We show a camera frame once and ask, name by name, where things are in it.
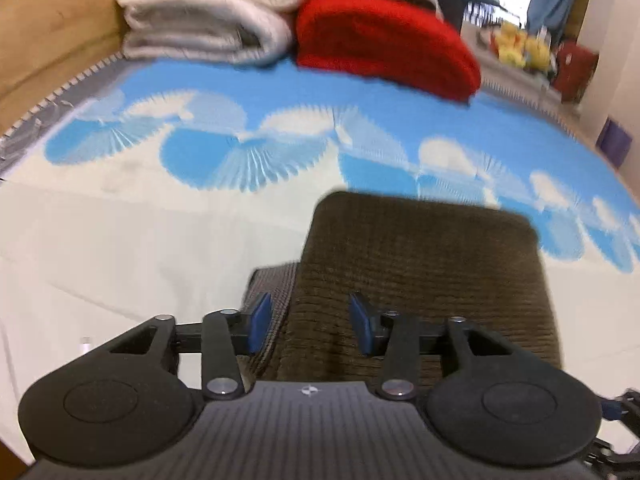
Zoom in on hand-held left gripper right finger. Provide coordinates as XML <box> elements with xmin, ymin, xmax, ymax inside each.
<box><xmin>349</xmin><ymin>292</ymin><xmax>501</xmax><ymax>401</ymax></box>

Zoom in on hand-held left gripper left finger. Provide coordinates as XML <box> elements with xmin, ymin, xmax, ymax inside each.
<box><xmin>107</xmin><ymin>292</ymin><xmax>273</xmax><ymax>401</ymax></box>

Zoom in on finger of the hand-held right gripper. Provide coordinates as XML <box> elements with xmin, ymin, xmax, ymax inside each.
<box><xmin>600</xmin><ymin>388</ymin><xmax>640</xmax><ymax>436</ymax></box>
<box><xmin>585</xmin><ymin>437</ymin><xmax>640</xmax><ymax>480</ymax></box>

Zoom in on brown corduroy pants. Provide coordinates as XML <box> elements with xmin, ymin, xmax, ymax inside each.
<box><xmin>240</xmin><ymin>190</ymin><xmax>563</xmax><ymax>396</ymax></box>

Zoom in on purple bag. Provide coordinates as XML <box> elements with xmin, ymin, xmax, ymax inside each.
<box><xmin>596</xmin><ymin>117</ymin><xmax>634</xmax><ymax>167</ymax></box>

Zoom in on red folded blanket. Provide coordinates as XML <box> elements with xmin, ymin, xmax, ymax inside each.
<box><xmin>295</xmin><ymin>0</ymin><xmax>482</xmax><ymax>104</ymax></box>

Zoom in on white fleece folded blanket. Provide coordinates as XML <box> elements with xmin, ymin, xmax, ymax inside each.
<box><xmin>122</xmin><ymin>2</ymin><xmax>294</xmax><ymax>67</ymax></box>

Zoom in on grey mattress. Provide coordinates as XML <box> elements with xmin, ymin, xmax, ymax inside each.
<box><xmin>0</xmin><ymin>54</ymin><xmax>123</xmax><ymax>182</ymax></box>

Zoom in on yellow plush toy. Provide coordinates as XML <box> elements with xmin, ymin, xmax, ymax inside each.
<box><xmin>522</xmin><ymin>35</ymin><xmax>552</xmax><ymax>70</ymax></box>
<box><xmin>492</xmin><ymin>22</ymin><xmax>528</xmax><ymax>67</ymax></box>

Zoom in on red bag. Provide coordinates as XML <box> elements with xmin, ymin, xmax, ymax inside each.
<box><xmin>552</xmin><ymin>42</ymin><xmax>599</xmax><ymax>104</ymax></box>

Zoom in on wooden headboard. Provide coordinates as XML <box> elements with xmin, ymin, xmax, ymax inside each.
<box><xmin>0</xmin><ymin>0</ymin><xmax>132</xmax><ymax>133</ymax></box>

